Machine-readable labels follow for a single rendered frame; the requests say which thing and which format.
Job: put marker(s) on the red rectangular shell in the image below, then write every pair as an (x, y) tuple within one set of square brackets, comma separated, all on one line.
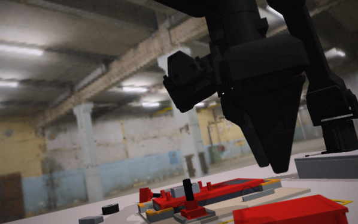
[(314, 209)]

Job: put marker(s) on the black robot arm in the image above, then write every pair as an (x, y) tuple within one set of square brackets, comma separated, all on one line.
[(191, 81)]

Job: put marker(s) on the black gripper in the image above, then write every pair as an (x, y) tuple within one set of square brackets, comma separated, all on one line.
[(266, 92)]

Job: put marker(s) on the black short cylinder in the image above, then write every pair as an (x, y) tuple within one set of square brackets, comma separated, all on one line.
[(110, 209)]

